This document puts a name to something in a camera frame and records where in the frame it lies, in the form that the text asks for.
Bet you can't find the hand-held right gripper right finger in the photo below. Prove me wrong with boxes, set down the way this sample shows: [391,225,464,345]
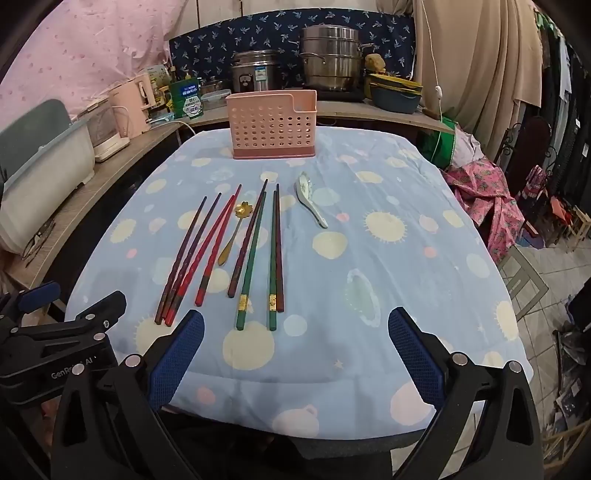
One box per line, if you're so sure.
[388,307,543,480]

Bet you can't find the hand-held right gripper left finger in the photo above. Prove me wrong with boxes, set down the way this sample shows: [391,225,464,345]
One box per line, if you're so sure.
[51,309,206,480]

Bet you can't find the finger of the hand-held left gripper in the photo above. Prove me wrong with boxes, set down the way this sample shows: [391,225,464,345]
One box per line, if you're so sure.
[0,281,63,324]
[0,291,127,365]

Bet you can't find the dark brown chopstick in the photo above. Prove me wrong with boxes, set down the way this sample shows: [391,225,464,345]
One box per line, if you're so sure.
[154,196,207,325]
[163,192,222,321]

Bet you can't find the green chopstick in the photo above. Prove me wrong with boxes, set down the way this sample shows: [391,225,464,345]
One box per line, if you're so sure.
[236,191,266,330]
[268,189,279,332]

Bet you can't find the dark red chopstick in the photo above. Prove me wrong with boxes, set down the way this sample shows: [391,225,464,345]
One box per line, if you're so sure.
[275,183,285,313]

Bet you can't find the white ceramic spoon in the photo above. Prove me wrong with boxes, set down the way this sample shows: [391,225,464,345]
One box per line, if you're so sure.
[294,172,329,229]

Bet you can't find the pink perforated utensil holder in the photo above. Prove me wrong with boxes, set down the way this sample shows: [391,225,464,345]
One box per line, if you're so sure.
[226,90,318,160]

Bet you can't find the black eyeglasses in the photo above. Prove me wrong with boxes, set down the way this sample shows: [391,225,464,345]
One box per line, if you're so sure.
[21,219,57,268]

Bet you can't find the blue printed blanket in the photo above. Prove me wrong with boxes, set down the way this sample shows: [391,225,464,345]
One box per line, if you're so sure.
[65,124,529,439]

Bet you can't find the grey-green plastic tub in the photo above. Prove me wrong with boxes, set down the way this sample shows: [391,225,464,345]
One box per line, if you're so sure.
[0,99,95,254]

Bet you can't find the maroon chopstick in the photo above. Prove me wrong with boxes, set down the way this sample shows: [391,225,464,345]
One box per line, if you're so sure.
[227,179,269,298]

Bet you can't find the gold flower spoon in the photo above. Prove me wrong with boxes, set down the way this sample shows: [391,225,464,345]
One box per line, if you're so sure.
[218,200,252,267]

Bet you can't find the black plastic bag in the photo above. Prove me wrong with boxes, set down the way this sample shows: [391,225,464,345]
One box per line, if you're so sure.
[556,323,591,370]

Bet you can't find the pink patterned cloth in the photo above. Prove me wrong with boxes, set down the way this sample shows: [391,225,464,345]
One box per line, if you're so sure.
[441,157,527,264]

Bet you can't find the white kitchen appliance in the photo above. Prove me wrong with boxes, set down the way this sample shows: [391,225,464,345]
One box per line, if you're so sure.
[76,99,132,163]

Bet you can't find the small wooden stool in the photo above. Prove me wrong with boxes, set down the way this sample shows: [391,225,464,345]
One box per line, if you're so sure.
[551,203,591,252]

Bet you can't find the pink electric kettle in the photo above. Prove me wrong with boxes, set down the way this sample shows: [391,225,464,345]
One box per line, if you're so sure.
[107,71,155,138]

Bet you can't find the green drum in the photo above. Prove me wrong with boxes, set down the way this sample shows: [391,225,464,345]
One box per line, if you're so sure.
[427,117,485,169]

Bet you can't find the green tin can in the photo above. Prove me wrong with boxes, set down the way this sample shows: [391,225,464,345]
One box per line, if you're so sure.
[170,79,204,121]

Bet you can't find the dark metal chair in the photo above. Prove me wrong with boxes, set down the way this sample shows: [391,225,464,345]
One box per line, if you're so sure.
[496,115,555,199]

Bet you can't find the white printed packet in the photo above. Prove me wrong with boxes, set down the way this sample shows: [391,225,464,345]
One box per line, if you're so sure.
[148,65,174,112]

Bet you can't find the pink printed curtain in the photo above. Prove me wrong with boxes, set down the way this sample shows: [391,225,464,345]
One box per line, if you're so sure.
[0,0,197,134]

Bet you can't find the black induction cooker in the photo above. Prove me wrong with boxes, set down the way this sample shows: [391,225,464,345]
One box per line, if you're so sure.
[281,85,370,103]

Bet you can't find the yellow-rimmed dark bowl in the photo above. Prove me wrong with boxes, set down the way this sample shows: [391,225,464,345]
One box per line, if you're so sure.
[369,73,424,95]

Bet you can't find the steel rice cooker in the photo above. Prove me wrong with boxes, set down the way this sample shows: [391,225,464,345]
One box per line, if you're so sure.
[230,50,280,95]

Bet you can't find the dark blue printed cloth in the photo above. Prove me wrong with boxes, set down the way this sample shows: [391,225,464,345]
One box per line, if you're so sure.
[168,8,415,88]

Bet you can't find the hanging clothes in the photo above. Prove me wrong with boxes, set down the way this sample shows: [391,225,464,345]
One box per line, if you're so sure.
[531,9,591,195]

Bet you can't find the beige curtain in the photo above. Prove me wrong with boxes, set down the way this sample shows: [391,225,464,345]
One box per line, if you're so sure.
[376,0,543,139]

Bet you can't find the steel steamer pot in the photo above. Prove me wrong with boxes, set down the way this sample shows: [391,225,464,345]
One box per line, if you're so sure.
[298,25,376,92]

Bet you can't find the white cable with switch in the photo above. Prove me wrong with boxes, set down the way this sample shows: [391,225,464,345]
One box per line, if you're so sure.
[422,0,446,121]

